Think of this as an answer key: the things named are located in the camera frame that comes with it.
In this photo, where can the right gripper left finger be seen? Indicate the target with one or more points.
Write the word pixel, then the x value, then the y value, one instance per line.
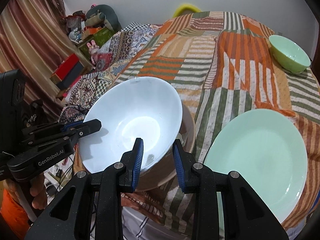
pixel 88 197

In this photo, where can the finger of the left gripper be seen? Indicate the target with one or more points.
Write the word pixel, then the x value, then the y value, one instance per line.
pixel 56 146
pixel 45 130

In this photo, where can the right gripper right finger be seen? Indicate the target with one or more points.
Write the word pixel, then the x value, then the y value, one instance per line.
pixel 245 215

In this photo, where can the mint green plate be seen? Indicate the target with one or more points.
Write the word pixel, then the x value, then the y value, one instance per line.
pixel 267 149

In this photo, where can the pink bowl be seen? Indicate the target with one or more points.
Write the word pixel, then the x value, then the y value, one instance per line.
pixel 164 170

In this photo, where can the white bowl black dots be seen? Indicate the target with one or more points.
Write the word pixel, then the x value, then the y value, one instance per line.
pixel 143 107

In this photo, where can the mint green bowl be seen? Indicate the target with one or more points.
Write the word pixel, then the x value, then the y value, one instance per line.
pixel 289 54

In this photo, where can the person left hand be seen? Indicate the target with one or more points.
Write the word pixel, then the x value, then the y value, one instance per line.
pixel 37 190

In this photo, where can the red and blue boxes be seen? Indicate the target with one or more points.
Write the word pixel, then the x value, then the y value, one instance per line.
pixel 67 72

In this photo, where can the striped red curtain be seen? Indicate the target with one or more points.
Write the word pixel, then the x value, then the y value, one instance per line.
pixel 34 40

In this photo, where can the patterned patchwork quilt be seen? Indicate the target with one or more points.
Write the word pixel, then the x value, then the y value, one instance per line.
pixel 105 67

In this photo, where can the pink bunny toy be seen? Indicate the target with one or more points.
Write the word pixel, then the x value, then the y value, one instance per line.
pixel 93 49

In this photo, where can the green cardboard box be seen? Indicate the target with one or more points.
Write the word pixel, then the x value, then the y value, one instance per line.
pixel 100 38

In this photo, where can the grey plush toy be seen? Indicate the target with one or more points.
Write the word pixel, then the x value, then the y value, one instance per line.
pixel 102 15

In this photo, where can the striped orange patchwork tablecloth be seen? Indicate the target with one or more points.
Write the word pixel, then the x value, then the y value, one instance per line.
pixel 221 66

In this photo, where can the yellow foam tube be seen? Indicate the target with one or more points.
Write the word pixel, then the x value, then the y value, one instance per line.
pixel 185 8

